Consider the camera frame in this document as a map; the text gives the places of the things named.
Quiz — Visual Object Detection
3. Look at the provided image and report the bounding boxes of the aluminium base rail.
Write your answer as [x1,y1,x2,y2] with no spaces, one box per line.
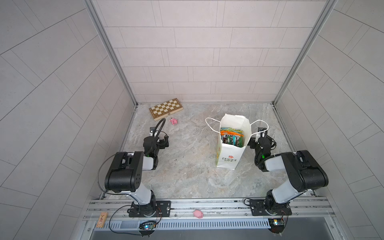
[83,197,335,232]

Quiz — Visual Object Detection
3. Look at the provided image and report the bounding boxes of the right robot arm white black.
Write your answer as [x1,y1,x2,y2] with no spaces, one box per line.
[243,135,329,217]

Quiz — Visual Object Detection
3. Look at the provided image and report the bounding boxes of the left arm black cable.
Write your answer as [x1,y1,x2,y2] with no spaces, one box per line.
[149,117,167,142]

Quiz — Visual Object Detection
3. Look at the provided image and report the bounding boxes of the orange Fox's candy bag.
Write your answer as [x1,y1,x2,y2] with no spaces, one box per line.
[220,128,244,139]

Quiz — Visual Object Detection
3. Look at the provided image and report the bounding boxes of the small pink toy on table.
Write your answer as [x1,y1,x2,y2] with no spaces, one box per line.
[170,118,178,125]

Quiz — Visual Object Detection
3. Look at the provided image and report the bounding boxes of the green mint packs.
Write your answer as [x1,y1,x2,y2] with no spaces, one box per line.
[221,137,244,148]

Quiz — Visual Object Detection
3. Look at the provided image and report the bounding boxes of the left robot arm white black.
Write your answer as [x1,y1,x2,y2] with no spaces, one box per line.
[105,136,171,218]

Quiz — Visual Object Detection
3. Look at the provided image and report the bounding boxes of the left green circuit board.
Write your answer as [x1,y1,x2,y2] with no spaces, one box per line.
[139,221,157,232]

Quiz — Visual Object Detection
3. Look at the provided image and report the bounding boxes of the wooden chessboard box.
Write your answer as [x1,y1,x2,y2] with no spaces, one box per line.
[149,98,184,121]

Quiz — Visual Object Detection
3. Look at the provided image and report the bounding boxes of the right circuit board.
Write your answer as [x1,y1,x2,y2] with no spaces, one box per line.
[268,219,286,234]

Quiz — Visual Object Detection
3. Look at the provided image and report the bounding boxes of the small wooden block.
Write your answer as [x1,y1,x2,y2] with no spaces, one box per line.
[96,212,108,229]

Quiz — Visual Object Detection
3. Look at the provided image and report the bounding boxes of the pink toy on rail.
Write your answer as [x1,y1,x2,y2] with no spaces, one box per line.
[193,210,204,219]

